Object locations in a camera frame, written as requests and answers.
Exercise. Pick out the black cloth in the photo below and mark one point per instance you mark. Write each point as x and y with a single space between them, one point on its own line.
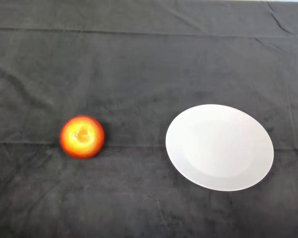
139 74

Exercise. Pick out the red yellow apple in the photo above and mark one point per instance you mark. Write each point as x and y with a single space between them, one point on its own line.
74 146

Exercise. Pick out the white round plate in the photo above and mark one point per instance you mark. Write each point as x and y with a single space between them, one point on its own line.
219 148

